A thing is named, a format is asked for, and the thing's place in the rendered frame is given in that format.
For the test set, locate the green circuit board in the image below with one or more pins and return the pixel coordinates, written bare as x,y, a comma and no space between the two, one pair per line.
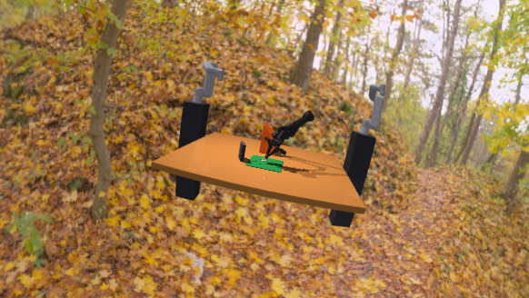
267,164

